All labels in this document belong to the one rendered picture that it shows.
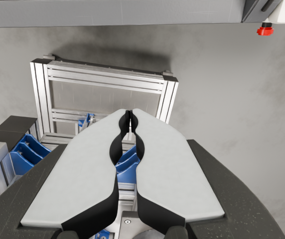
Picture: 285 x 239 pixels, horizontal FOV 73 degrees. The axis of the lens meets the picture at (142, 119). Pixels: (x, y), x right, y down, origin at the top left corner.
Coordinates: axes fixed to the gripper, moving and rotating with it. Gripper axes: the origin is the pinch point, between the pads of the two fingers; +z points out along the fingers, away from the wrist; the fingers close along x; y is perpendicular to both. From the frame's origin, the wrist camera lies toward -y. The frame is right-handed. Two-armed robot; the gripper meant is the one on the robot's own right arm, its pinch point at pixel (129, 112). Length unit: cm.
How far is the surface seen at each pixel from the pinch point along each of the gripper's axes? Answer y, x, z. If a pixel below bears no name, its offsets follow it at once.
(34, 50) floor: 19, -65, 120
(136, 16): -4.3, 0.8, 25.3
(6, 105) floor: 57, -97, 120
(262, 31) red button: 0, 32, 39
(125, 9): -5.4, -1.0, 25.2
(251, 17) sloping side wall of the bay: -3.9, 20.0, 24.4
